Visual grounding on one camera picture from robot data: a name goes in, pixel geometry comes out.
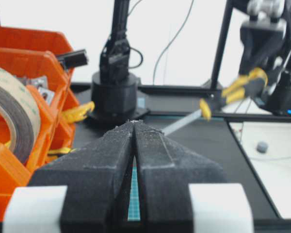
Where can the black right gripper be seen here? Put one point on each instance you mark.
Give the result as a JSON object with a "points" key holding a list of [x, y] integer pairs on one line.
{"points": [[264, 47]]}

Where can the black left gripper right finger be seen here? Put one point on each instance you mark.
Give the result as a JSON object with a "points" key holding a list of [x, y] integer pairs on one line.
{"points": [[174, 179]]}

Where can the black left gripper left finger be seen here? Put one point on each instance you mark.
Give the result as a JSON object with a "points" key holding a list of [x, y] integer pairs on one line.
{"points": [[98, 180]]}

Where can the large yellow black screwdriver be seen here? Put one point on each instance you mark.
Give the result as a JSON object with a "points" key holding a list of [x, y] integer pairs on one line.
{"points": [[244, 86]]}

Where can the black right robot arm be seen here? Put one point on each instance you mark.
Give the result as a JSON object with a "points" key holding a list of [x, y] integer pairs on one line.
{"points": [[167, 170]]}

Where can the black left robot arm base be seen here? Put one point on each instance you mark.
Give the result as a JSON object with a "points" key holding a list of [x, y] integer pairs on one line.
{"points": [[114, 88]]}

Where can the yellow tool on table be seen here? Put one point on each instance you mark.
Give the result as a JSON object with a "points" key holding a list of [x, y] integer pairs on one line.
{"points": [[78, 113]]}

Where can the orange bin with tape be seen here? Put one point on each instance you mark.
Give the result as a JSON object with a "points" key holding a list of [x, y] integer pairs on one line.
{"points": [[13, 173]]}

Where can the small grey cap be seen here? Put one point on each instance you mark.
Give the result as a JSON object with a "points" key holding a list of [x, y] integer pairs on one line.
{"points": [[262, 147]]}

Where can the metal corner brackets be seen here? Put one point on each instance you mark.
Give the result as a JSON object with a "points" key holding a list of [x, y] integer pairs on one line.
{"points": [[41, 84]]}

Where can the upper aluminium extrusion profile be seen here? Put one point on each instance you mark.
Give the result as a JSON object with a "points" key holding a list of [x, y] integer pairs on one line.
{"points": [[73, 59]]}

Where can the double-sided tape roll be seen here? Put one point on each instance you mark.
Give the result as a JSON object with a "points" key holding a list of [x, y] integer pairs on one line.
{"points": [[20, 112]]}

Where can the orange bin with brackets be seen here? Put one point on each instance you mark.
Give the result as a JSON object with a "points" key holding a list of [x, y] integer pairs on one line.
{"points": [[32, 53]]}

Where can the black frame post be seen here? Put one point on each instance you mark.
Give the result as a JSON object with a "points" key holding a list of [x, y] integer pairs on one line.
{"points": [[213, 82]]}

